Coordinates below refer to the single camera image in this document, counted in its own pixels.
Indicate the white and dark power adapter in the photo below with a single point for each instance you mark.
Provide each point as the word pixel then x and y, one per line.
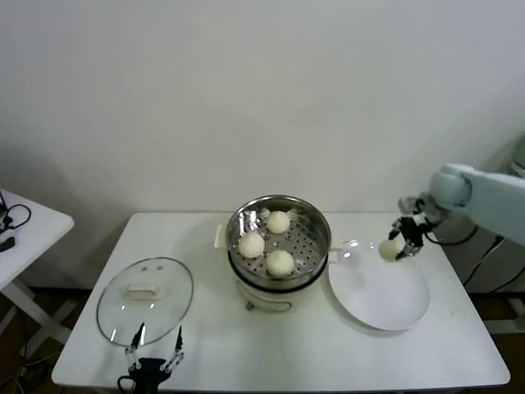
pixel 7 242

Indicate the white side table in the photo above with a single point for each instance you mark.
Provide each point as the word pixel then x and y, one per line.
pixel 37 230

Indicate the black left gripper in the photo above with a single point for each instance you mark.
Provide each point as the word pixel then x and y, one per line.
pixel 151 367

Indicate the stainless steel steamer basket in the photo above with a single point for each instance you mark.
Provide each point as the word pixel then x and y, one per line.
pixel 307 246

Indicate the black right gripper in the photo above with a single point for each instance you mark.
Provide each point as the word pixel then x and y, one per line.
pixel 414 230

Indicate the light blue right robot arm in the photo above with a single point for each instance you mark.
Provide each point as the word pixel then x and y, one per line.
pixel 492 197

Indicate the white round plate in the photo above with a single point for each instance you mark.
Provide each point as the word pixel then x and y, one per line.
pixel 377 295

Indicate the white steamed baozi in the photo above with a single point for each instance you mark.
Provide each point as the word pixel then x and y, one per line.
pixel 280 263
pixel 279 221
pixel 389 250
pixel 251 245

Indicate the cream electric cooker base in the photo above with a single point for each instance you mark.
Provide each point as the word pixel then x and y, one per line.
pixel 266 297

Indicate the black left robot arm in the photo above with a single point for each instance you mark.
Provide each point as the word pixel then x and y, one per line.
pixel 147 388

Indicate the white furniture frame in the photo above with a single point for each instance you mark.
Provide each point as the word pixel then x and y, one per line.
pixel 508 318

